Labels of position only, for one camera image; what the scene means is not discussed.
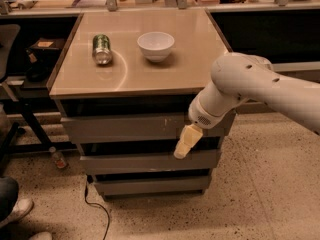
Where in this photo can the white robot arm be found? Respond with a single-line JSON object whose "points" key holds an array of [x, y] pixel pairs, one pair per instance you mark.
{"points": [[237, 78]]}

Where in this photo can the small plastic bottle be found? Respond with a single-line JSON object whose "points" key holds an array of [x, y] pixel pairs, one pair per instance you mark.
{"points": [[58, 158]]}

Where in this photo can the grey drawer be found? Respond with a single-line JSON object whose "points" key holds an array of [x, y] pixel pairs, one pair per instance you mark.
{"points": [[149, 162], [180, 184], [125, 128]]}

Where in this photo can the black box with label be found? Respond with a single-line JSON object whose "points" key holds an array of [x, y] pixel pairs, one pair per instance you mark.
{"points": [[47, 50]]}

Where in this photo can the grey drawer cabinet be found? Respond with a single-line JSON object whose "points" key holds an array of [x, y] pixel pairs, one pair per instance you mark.
{"points": [[131, 84]]}

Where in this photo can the white bowl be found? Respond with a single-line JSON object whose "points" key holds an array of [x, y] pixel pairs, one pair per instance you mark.
{"points": [[156, 46]]}

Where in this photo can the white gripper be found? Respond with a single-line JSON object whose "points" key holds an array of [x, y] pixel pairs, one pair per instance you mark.
{"points": [[199, 116]]}

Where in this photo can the grey bottom drawer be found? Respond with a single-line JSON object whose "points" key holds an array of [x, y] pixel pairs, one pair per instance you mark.
{"points": [[180, 184]]}

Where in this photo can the grey top drawer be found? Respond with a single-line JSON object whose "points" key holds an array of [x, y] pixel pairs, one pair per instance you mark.
{"points": [[125, 128]]}

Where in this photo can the person's leg in jeans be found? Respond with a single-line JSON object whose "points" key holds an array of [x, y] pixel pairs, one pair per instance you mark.
{"points": [[9, 189]]}

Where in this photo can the grey middle drawer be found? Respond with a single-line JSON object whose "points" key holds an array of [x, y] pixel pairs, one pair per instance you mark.
{"points": [[149, 162]]}

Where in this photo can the green soda can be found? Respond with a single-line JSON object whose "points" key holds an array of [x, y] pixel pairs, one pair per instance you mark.
{"points": [[101, 52]]}

